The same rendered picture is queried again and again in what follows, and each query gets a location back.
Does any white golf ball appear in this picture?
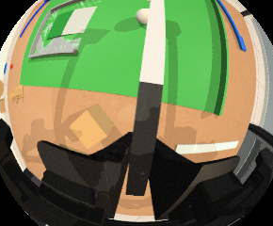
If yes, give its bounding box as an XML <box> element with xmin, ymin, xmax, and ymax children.
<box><xmin>136</xmin><ymin>8</ymin><xmax>149</xmax><ymax>24</ymax></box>

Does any green rectangular mat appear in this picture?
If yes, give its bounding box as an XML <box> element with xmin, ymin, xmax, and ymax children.
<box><xmin>20</xmin><ymin>0</ymin><xmax>222</xmax><ymax>113</ymax></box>

